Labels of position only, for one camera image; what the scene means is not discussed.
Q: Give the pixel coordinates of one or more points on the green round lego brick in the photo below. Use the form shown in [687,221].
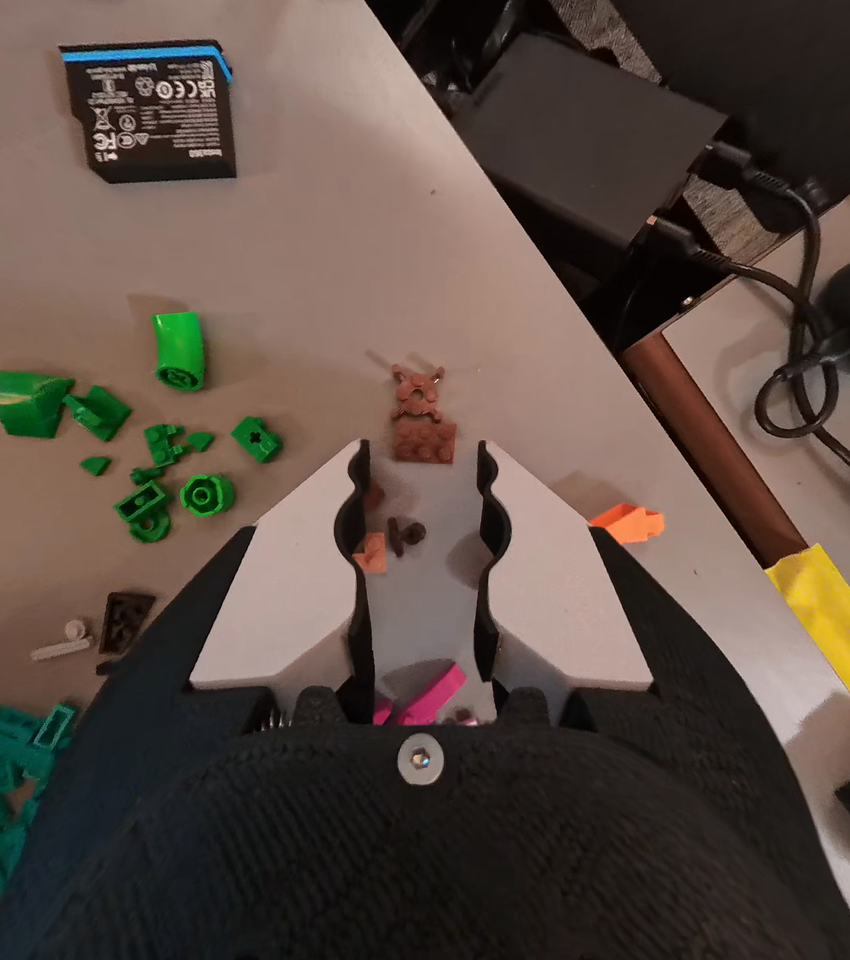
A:
[205,496]

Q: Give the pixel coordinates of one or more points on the large green slope brick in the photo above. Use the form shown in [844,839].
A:
[23,409]

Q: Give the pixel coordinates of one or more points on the dark green small clip piece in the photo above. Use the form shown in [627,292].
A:
[145,475]

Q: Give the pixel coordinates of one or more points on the dark brown lego piece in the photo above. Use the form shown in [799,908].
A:
[406,534]

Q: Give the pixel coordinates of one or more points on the green plate with clip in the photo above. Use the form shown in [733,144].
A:
[162,442]

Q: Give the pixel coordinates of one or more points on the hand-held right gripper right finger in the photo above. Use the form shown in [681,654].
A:
[560,600]

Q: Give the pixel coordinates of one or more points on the dark electronics box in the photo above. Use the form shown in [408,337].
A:
[582,127]

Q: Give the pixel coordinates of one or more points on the green bracket lego piece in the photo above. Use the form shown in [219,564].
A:
[98,412]

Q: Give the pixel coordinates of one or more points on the green brick with round hole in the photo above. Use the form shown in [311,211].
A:
[141,501]

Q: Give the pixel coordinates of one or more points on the black camera battery blue stripe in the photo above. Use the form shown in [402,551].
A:
[151,112]

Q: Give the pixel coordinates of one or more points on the reddish brown round barred plate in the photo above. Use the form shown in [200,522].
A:
[421,409]

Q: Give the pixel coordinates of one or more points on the green brick with cross hole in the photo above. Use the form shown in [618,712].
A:
[256,439]

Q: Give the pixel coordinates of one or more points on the light grey lego axle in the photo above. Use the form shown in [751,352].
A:
[57,649]

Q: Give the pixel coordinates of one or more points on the white round lego stud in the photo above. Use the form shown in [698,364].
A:
[78,628]

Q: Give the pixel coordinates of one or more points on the bright green curved cylinder brick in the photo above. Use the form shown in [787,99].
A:
[178,345]

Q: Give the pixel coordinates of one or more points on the yellow tape strip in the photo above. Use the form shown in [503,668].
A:
[830,622]

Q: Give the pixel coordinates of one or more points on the brown toothed brick piece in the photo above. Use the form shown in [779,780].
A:
[425,441]

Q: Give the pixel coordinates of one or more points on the small green wedge brick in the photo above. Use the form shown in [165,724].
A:
[97,466]

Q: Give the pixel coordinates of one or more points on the small green quarter tile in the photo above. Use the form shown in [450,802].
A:
[201,441]

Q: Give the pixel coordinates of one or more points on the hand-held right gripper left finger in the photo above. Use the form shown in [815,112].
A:
[282,600]

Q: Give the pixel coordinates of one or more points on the orange wedge lego piece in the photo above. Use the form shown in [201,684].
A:
[627,523]

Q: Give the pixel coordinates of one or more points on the nougat lego piece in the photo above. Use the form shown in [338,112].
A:
[372,556]

